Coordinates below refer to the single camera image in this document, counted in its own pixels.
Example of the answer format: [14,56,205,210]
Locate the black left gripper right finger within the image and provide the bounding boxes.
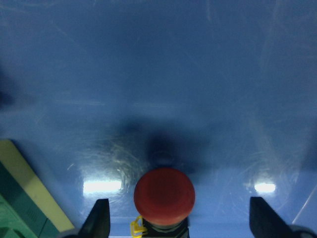
[249,197,296,238]

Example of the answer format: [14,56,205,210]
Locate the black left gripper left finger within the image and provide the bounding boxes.
[78,199,110,238]

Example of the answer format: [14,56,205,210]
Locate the red emergency stop button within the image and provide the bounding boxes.
[130,167,195,238]

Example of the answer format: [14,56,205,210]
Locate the green relay module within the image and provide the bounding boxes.
[0,139,74,238]

